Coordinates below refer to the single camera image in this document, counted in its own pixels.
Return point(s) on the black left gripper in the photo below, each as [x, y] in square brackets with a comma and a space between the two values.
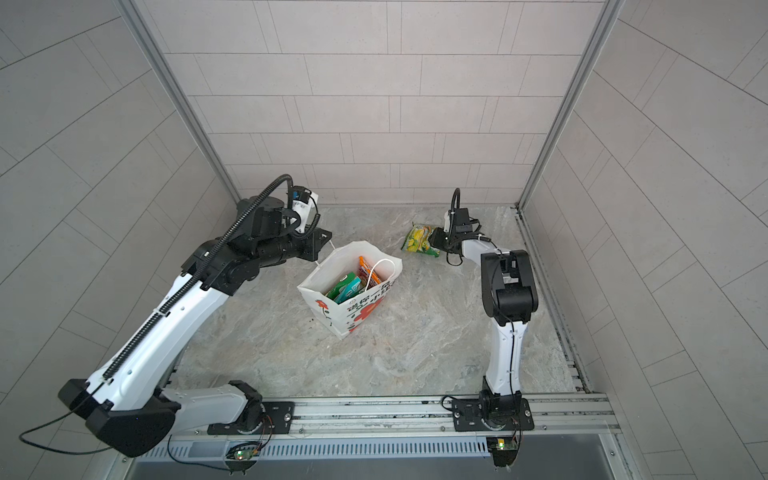
[312, 245]

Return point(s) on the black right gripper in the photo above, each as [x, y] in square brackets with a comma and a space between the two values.
[439, 239]

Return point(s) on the green yellow candy bag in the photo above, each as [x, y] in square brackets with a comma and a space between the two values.
[417, 240]

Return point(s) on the green snack pack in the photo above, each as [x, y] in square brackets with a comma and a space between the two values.
[340, 285]

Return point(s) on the white floral paper bag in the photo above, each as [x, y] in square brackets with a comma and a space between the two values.
[342, 319]

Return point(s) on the orange pink candy bag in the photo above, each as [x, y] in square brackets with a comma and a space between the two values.
[368, 274]

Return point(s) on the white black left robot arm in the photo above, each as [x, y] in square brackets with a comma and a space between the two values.
[126, 403]

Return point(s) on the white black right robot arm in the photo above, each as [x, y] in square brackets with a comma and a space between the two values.
[509, 298]

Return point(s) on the teal snack pack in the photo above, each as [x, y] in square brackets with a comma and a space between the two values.
[349, 292]

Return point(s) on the left green circuit board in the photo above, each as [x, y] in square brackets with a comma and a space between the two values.
[244, 452]

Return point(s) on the green circuit board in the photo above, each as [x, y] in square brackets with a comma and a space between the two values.
[503, 450]
[244, 452]

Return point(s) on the right green circuit board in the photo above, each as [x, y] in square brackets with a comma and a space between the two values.
[503, 450]

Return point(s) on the white ventilation grille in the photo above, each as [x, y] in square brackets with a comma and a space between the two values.
[325, 449]

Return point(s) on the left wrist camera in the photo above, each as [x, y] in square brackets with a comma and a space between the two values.
[304, 203]

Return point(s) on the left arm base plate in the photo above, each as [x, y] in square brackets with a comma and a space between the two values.
[271, 417]

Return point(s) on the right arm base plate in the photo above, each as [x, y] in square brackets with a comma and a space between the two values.
[510, 413]

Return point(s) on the aluminium mounting rail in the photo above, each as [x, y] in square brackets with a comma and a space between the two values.
[434, 416]

